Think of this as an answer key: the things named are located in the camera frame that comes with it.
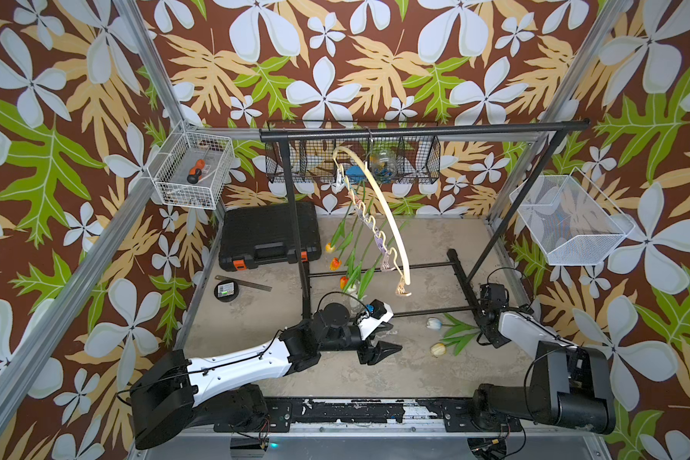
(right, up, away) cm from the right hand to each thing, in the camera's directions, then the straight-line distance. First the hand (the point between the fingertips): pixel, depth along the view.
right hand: (487, 326), depth 90 cm
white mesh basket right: (+20, +32, -10) cm, 39 cm away
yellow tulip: (-50, +26, 0) cm, 57 cm away
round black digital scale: (-86, +10, +5) cm, 87 cm away
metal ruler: (-81, +12, +11) cm, 83 cm away
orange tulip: (-49, +21, -5) cm, 53 cm away
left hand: (-33, +4, -22) cm, 40 cm away
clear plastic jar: (-32, +53, +7) cm, 63 cm away
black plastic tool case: (-79, +30, +17) cm, 87 cm away
